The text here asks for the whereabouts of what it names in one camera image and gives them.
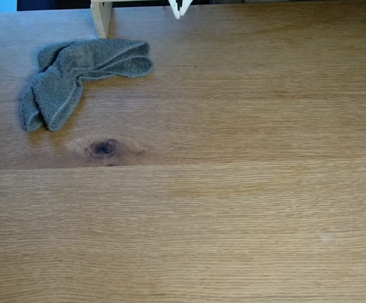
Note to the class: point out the dark background object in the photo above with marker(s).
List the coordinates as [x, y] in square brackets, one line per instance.
[50, 3]

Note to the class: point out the grey terry cleaning cloth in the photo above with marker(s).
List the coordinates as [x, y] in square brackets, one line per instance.
[60, 88]

